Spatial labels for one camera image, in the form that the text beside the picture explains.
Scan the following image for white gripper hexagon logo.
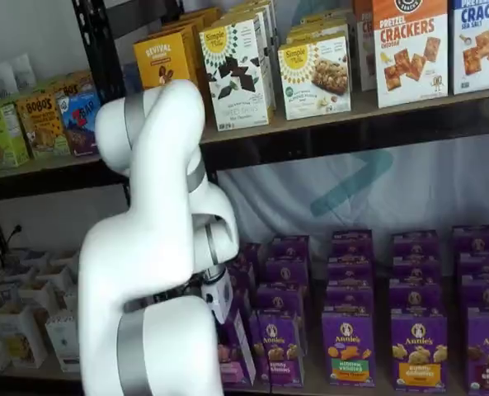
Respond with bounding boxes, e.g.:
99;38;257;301
200;272;234;325

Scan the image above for purple Annie's box pink patch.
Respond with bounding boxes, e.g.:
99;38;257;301
218;307;256;387

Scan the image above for purple Annie's box violet patch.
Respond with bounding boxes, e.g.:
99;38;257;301
270;235;310;263
258;311;305;389
264;257;309;290
254;284;305;318

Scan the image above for purple Annie's box green patch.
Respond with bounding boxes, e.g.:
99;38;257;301
331;229;373;263
325;284;373;317
321;312;376;388
327;257;373;290

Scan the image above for purple Annie's box orange patch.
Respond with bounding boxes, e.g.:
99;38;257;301
391;313;449;391
392;230;439;262
388;284;442;318
390;256;441;290

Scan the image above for blue ZBar snack box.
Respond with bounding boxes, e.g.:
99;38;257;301
58;91;101;158

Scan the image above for Simple Mills box dark crackers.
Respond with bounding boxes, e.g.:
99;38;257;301
198;18;272;131
223;0;279;112

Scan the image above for Simple Mills box yellow bar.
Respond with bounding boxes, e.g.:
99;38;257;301
287;14;350;42
277;35;352;121

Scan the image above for orange Bobo's box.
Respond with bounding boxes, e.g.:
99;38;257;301
16;92;70;160
48;70;96;99

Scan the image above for orange Revival box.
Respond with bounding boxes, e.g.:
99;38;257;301
155;6;224;83
133;28;200;90

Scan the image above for green Bobo's box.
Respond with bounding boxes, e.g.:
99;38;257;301
0;102;29;171

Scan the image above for pretzel crackers cheddar box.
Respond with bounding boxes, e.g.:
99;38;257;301
371;0;449;109

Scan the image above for pretzel crackers sea salt box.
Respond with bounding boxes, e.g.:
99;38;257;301
452;0;489;95

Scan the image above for black metal shelving rack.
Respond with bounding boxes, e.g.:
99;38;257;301
71;0;489;396

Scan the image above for white backdrop cloth teal logo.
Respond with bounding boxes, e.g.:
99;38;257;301
217;135;489;285

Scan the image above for white paper pouch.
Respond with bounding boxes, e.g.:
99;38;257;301
11;53;35;86
0;64;17;100

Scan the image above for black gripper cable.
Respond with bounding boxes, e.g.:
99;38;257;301
181;274;207;292

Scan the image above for black wall plug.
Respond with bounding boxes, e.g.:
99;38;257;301
5;224;25;244

